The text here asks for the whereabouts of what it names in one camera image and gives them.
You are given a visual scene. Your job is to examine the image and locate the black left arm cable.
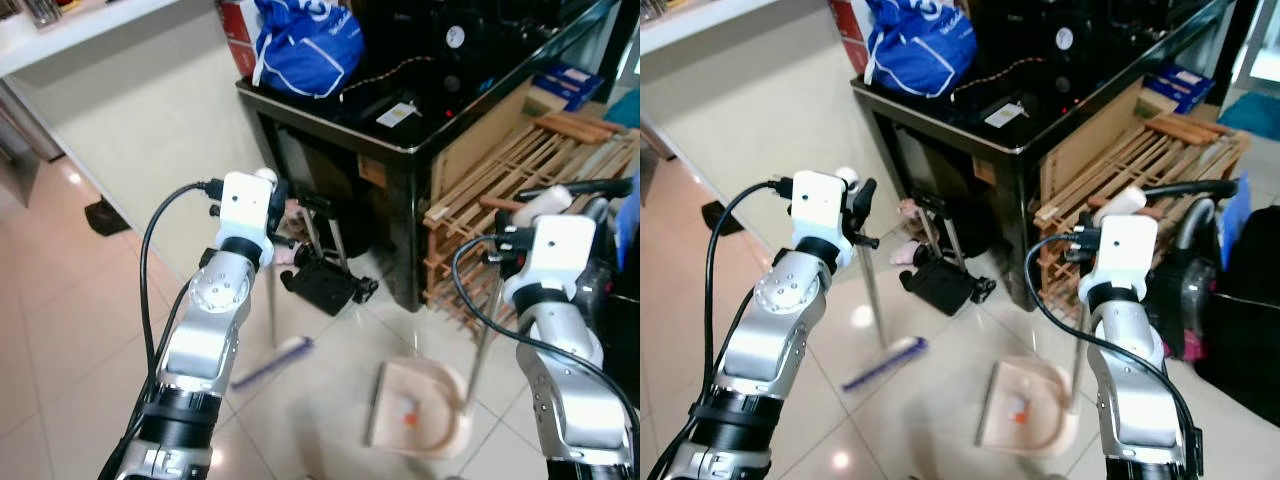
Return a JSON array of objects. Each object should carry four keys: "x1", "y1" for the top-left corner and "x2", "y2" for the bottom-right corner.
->
[
  {"x1": 138, "y1": 180, "x2": 226, "y2": 401},
  {"x1": 703, "y1": 178, "x2": 796, "y2": 401}
]

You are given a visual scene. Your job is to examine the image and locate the black floor door stopper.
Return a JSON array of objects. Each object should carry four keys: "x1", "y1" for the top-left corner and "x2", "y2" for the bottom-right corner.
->
[
  {"x1": 85, "y1": 198, "x2": 131, "y2": 238},
  {"x1": 700, "y1": 200, "x2": 746, "y2": 236}
]

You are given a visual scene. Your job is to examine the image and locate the beige long-handled dustpan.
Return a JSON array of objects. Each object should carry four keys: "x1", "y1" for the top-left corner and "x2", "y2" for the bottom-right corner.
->
[
  {"x1": 363, "y1": 185, "x2": 573, "y2": 461},
  {"x1": 975, "y1": 185, "x2": 1148, "y2": 461}
]

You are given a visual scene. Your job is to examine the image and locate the red cardboard box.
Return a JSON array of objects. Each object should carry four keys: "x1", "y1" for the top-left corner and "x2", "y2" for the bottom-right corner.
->
[
  {"x1": 828, "y1": 0, "x2": 873, "y2": 73},
  {"x1": 215, "y1": 0, "x2": 259, "y2": 79}
]

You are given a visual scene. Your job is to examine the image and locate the wooden slatted rack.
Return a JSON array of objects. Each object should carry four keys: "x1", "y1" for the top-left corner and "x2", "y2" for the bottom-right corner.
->
[
  {"x1": 1032, "y1": 115, "x2": 1253, "y2": 321},
  {"x1": 422, "y1": 112, "x2": 641, "y2": 331}
]

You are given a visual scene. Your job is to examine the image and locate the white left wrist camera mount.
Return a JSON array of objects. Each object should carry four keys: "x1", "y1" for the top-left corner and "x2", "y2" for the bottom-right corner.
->
[
  {"x1": 790, "y1": 170, "x2": 851, "y2": 251},
  {"x1": 215, "y1": 170, "x2": 276, "y2": 263}
]

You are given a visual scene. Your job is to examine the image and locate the blue broom with metal stick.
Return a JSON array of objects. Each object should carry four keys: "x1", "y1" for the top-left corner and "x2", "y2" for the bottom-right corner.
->
[
  {"x1": 838, "y1": 165, "x2": 929, "y2": 393},
  {"x1": 230, "y1": 167, "x2": 316, "y2": 393}
]

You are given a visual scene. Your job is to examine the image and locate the blue fabric bag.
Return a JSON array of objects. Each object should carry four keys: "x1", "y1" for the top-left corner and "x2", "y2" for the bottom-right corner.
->
[
  {"x1": 863, "y1": 0, "x2": 979, "y2": 99},
  {"x1": 250, "y1": 0, "x2": 366, "y2": 99}
]

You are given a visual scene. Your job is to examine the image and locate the large black bag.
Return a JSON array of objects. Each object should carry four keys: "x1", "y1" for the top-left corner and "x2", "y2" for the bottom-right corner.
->
[
  {"x1": 605, "y1": 290, "x2": 641, "y2": 401},
  {"x1": 1195, "y1": 205, "x2": 1280, "y2": 426}
]

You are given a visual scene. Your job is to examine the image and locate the brown cardboard sheet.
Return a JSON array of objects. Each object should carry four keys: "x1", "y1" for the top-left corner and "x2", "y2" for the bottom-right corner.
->
[
  {"x1": 1040, "y1": 80, "x2": 1151, "y2": 201},
  {"x1": 430, "y1": 80, "x2": 546, "y2": 201}
]

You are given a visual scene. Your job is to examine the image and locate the blue flat box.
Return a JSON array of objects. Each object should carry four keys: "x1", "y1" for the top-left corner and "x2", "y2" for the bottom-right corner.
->
[
  {"x1": 1145, "y1": 65, "x2": 1216, "y2": 113},
  {"x1": 530, "y1": 65, "x2": 606, "y2": 111}
]

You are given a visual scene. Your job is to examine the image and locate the black vacuum cleaner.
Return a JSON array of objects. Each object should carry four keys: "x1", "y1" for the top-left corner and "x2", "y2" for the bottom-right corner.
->
[{"x1": 1140, "y1": 180, "x2": 1241, "y2": 361}]

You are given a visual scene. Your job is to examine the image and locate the blue hanging cloth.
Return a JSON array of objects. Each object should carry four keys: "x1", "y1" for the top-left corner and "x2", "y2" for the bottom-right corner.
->
[
  {"x1": 1220, "y1": 175, "x2": 1253, "y2": 271},
  {"x1": 615, "y1": 180, "x2": 641, "y2": 271}
]

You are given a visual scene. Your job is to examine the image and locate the black glossy table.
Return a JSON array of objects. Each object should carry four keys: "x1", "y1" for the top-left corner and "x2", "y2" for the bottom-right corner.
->
[
  {"x1": 850, "y1": 0, "x2": 1241, "y2": 311},
  {"x1": 237, "y1": 0, "x2": 626, "y2": 311}
]

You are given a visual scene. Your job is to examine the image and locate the black folding hand cart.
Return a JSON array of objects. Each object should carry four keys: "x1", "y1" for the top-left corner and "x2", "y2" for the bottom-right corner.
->
[
  {"x1": 900, "y1": 195, "x2": 996, "y2": 316},
  {"x1": 280, "y1": 195, "x2": 381, "y2": 316}
]

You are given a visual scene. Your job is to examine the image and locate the teal floor mat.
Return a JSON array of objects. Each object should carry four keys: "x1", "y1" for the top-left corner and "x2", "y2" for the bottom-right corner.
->
[
  {"x1": 603, "y1": 88, "x2": 641, "y2": 129},
  {"x1": 1215, "y1": 92, "x2": 1280, "y2": 141}
]

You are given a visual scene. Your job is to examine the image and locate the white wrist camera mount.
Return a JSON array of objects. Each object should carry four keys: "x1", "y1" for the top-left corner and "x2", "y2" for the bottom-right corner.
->
[
  {"x1": 1078, "y1": 213, "x2": 1159, "y2": 306},
  {"x1": 503, "y1": 213, "x2": 598, "y2": 306},
  {"x1": 790, "y1": 170, "x2": 851, "y2": 251},
  {"x1": 215, "y1": 170, "x2": 276, "y2": 263}
]

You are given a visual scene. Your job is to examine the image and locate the white wall shelf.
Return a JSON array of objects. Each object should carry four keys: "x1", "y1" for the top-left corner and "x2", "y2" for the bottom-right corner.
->
[
  {"x1": 0, "y1": 0, "x2": 191, "y2": 79},
  {"x1": 640, "y1": 0, "x2": 781, "y2": 56}
]

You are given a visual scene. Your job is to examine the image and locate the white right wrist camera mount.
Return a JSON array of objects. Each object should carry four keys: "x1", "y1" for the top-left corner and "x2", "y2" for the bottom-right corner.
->
[
  {"x1": 503, "y1": 213, "x2": 598, "y2": 306},
  {"x1": 1078, "y1": 213, "x2": 1159, "y2": 306}
]

